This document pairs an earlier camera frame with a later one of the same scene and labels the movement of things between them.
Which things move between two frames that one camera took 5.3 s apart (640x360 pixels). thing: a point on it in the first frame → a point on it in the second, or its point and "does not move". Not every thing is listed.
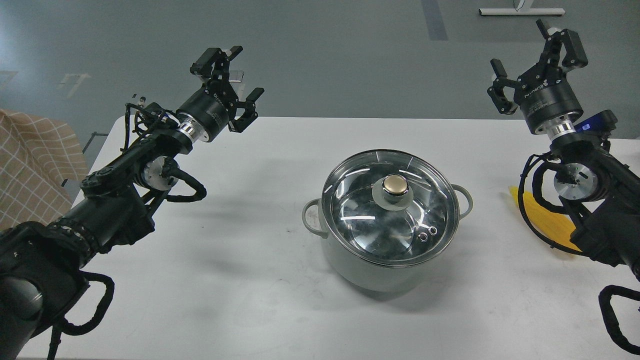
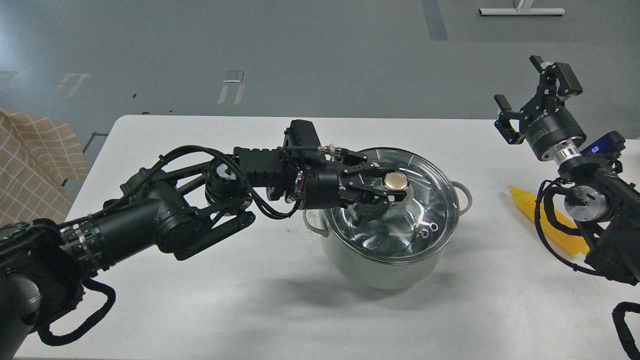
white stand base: x=522 y=11 does not move
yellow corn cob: x=555 y=226 does not move
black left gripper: x=206 y=115 → x=324 y=186
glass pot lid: x=390 y=207 does not move
